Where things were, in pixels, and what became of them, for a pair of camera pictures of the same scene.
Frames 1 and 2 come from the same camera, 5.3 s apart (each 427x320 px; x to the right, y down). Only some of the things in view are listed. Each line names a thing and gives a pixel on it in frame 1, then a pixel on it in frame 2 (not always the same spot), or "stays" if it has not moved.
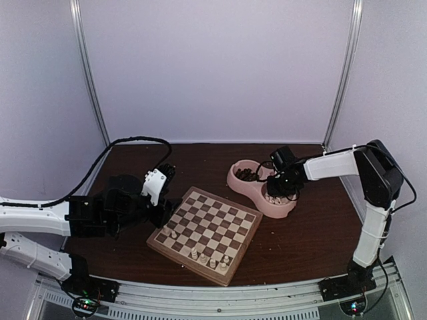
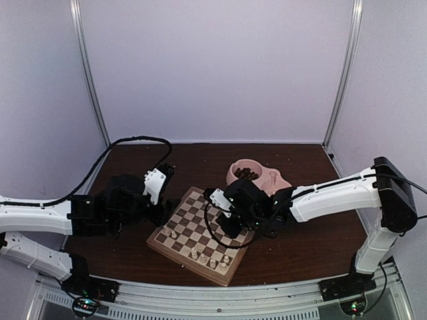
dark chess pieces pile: x=246 y=175 stays
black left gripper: x=165 y=212 stays
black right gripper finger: x=275 y=186 -> x=232 y=226
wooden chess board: x=207 y=235 stays
